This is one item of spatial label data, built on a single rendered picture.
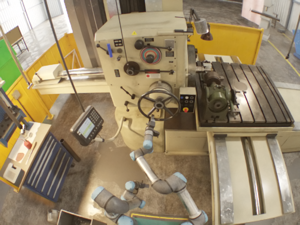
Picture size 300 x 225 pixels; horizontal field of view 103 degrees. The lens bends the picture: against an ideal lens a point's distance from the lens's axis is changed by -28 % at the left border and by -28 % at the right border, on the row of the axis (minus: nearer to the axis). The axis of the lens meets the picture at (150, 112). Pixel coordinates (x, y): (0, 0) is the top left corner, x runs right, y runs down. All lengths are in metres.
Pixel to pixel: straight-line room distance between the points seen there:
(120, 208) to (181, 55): 1.21
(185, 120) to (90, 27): 1.71
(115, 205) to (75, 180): 1.78
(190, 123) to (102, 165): 1.50
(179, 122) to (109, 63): 1.21
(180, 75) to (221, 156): 0.96
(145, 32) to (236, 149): 1.55
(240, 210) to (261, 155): 0.70
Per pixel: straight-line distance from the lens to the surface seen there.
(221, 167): 1.82
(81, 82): 2.21
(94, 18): 2.15
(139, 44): 1.31
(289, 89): 3.76
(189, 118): 2.27
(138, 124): 2.23
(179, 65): 1.45
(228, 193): 1.74
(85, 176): 2.76
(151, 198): 2.40
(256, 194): 1.90
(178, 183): 1.30
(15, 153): 2.39
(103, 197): 1.12
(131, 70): 1.42
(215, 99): 1.62
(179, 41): 1.34
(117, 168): 2.64
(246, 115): 1.97
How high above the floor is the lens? 2.32
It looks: 47 degrees down
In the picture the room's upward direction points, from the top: 7 degrees counter-clockwise
